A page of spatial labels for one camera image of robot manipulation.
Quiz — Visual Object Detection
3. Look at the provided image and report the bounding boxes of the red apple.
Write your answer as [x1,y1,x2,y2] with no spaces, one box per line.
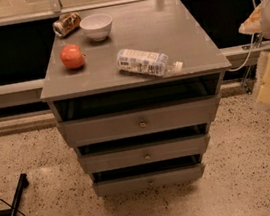
[59,44,85,69]

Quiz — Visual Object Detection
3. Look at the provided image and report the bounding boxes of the grey middle drawer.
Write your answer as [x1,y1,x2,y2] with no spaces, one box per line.
[78,134,210,173]

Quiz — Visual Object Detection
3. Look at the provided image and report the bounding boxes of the white cable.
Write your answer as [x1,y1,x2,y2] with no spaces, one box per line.
[216,0,270,74]

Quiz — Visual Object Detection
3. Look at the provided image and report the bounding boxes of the grey drawer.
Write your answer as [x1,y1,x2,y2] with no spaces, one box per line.
[92,163,205,197]
[57,96,220,148]
[78,134,210,173]

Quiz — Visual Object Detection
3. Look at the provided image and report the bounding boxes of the white ceramic bowl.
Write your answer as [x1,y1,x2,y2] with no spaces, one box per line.
[80,13,113,41]

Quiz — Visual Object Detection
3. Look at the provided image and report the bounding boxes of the grey drawer cabinet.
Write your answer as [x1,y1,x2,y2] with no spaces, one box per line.
[41,0,230,184]

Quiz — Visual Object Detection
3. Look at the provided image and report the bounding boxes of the grey bottom drawer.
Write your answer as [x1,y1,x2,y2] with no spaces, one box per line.
[92,163,205,197]

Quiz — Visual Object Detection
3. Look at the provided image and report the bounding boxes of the brown drink can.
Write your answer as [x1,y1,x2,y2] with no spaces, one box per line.
[53,12,81,37]

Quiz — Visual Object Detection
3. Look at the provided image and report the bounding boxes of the clear plastic water bottle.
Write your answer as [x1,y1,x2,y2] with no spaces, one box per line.
[116,48,183,77]

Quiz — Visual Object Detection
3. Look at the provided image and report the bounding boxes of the grey top drawer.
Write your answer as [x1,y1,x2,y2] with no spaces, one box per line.
[57,96,220,148]

